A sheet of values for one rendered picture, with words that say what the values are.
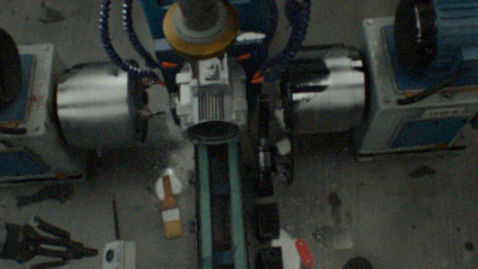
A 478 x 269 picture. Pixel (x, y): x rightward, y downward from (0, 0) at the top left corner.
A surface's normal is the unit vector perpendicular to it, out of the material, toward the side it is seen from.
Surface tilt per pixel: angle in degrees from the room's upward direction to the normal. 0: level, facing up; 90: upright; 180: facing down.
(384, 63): 0
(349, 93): 36
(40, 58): 0
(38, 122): 0
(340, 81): 20
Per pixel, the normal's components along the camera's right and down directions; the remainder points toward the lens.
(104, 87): -0.03, -0.26
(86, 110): 0.00, 0.19
